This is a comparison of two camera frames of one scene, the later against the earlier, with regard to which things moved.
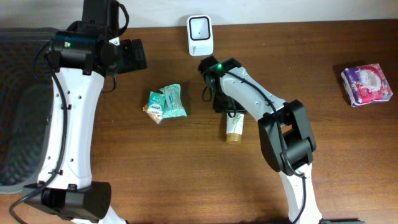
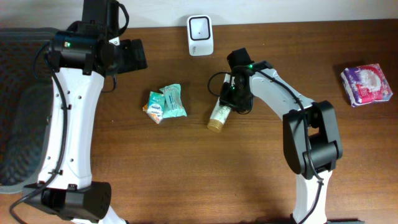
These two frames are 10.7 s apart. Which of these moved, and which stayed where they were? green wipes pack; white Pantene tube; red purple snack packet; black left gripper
Moved: white Pantene tube
Stayed: red purple snack packet; black left gripper; green wipes pack
